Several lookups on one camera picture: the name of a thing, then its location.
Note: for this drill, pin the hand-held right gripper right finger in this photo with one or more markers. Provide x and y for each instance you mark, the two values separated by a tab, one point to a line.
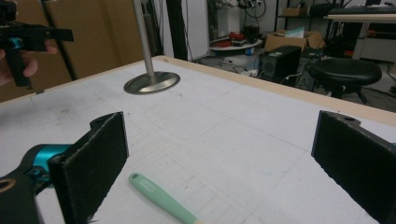
355	161

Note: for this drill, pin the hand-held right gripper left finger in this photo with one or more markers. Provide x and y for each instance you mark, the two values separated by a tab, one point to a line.
90	165

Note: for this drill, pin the black stand leg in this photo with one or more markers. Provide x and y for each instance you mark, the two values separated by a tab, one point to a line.
60	49

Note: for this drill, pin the brown cardboard panel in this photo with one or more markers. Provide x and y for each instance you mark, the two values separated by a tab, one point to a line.
99	34

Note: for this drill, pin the black round stool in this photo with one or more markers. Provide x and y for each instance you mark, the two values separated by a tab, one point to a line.
345	73

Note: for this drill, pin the metal stand with round base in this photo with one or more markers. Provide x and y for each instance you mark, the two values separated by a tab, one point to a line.
149	81

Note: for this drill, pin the black curtain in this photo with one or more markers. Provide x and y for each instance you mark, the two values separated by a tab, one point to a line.
176	28

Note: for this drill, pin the black computer tower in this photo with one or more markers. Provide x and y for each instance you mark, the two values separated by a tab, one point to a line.
280	65

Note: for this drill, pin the open cardboard box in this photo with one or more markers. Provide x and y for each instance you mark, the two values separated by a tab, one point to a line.
292	39

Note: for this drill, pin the light wooden desk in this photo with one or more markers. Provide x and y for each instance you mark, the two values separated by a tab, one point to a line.
361	18

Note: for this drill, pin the black keyboard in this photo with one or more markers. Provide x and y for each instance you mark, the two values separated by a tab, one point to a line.
361	10

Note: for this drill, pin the small cardboard box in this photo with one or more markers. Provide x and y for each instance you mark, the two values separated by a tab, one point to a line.
295	11

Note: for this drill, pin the white round low table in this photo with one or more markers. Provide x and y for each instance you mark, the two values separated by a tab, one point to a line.
236	47

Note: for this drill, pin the black metal shelf rack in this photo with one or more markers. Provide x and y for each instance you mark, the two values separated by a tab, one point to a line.
277	15

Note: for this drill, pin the red tool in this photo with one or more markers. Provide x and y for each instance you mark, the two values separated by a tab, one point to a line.
237	36

